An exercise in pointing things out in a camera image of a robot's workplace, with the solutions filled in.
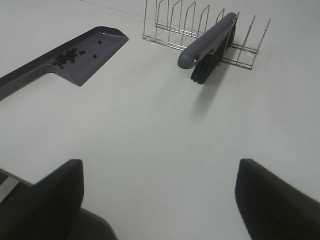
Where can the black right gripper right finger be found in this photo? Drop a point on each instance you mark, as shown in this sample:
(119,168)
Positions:
(272,209)

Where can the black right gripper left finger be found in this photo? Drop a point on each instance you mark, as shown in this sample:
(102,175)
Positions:
(46,210)

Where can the purple plastic dustpan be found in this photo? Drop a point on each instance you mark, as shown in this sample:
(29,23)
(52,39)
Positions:
(29,72)

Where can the pile of coffee beans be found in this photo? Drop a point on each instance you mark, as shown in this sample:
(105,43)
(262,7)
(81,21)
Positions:
(84,55)

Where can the purple hand brush black bristles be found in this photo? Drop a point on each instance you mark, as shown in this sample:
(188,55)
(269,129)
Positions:
(205,53)

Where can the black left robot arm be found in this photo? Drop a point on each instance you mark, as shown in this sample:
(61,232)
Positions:
(87,226)

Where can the metal wire dish rack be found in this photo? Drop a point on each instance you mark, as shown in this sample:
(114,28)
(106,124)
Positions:
(171,24)

